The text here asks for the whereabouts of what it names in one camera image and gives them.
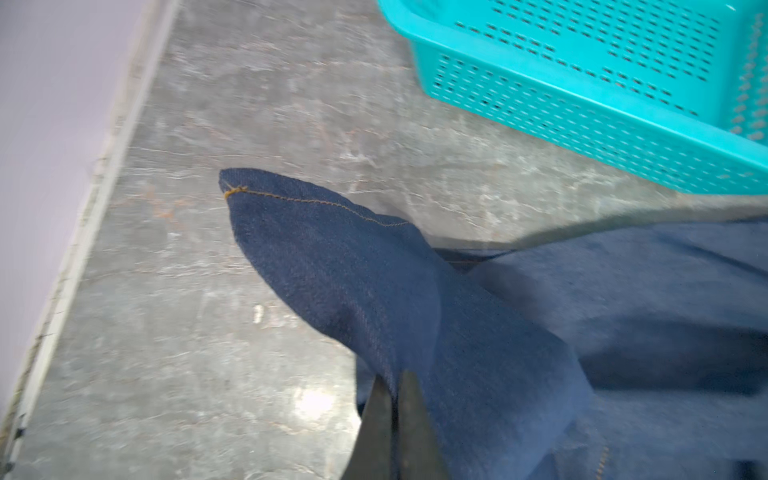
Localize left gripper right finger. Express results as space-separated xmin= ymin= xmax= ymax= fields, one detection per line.
xmin=398 ymin=371 xmax=449 ymax=480

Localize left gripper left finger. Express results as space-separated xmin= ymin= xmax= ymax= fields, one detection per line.
xmin=341 ymin=376 xmax=395 ymax=480

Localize dark blue denim trousers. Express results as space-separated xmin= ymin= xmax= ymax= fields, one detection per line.
xmin=219 ymin=168 xmax=767 ymax=479

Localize teal plastic basket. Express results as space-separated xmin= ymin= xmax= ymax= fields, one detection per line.
xmin=379 ymin=0 xmax=767 ymax=195

